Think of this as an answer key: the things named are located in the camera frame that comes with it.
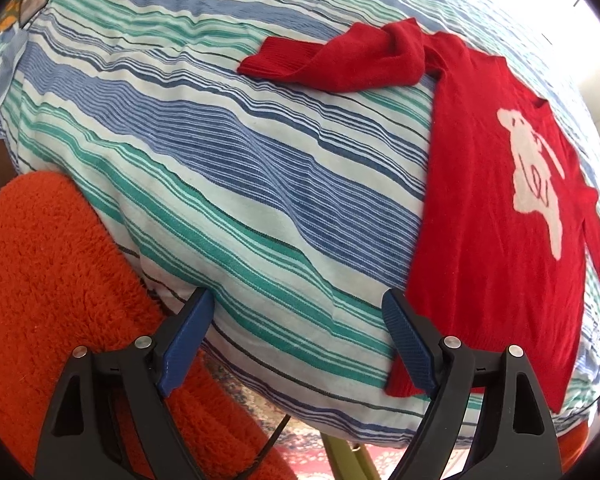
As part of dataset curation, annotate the black cable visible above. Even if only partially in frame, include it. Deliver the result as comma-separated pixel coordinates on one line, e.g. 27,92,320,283
240,412,288,480

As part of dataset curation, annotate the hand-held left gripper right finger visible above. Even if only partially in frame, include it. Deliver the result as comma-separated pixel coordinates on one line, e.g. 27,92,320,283
381,288,563,480

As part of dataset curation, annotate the red sweater with white figure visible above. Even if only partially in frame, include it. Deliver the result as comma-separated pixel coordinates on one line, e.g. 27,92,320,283
237,17,600,413

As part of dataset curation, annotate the orange shaggy rug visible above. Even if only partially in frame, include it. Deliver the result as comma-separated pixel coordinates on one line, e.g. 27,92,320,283
0,171,298,480

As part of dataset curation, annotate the yellow-green frame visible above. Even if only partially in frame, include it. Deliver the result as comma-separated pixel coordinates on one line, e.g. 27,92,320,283
320,432,381,480

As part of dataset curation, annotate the blue green striped bed cover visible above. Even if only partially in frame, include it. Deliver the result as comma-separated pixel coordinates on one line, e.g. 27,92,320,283
0,0,600,448

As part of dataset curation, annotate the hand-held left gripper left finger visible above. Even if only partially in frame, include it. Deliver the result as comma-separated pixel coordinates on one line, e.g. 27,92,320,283
34,287,215,480

